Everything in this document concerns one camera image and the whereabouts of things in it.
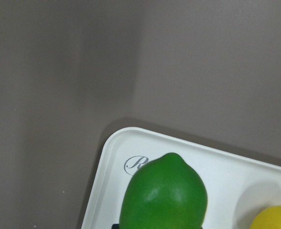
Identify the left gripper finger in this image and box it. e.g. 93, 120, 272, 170
111, 224, 119, 229

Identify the green lime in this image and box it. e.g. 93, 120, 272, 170
119, 153, 207, 229

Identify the yellow lemon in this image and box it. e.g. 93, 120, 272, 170
250, 206, 281, 229

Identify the white rabbit tray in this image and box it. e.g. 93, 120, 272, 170
82, 127, 281, 229

